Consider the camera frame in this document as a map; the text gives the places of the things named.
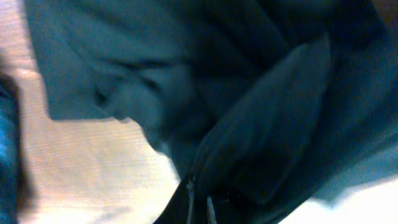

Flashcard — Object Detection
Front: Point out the navy blue folded shirt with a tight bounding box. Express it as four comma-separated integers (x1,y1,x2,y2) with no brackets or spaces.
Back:
1,72,20,224

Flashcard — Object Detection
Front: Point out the black t-shirt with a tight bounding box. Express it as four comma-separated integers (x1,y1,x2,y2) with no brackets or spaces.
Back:
24,0,397,223

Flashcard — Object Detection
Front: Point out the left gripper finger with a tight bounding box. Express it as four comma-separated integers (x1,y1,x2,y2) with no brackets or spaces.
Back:
154,175,218,224

